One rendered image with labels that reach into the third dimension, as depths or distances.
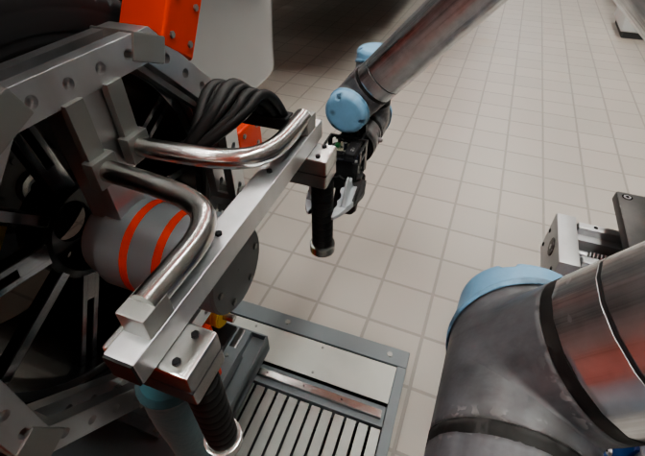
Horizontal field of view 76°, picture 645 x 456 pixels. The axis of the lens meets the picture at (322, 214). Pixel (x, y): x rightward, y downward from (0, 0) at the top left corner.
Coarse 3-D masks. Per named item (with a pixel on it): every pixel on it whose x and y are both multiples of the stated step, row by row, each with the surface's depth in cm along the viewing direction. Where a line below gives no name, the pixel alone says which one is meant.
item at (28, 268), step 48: (144, 96) 70; (48, 192) 55; (48, 240) 56; (0, 288) 51; (48, 288) 58; (96, 288) 66; (0, 336) 70; (48, 336) 73; (96, 336) 68; (48, 384) 60
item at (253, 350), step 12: (240, 336) 124; (252, 336) 128; (264, 336) 126; (240, 348) 122; (252, 348) 125; (264, 348) 126; (252, 360) 120; (240, 372) 119; (252, 372) 121; (228, 384) 116; (240, 384) 114; (228, 396) 114; (240, 396) 115
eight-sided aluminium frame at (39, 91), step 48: (48, 48) 44; (96, 48) 44; (144, 48) 50; (0, 96) 36; (48, 96) 40; (192, 96) 62; (0, 144) 36; (0, 384) 42; (96, 384) 62; (0, 432) 43; (48, 432) 49
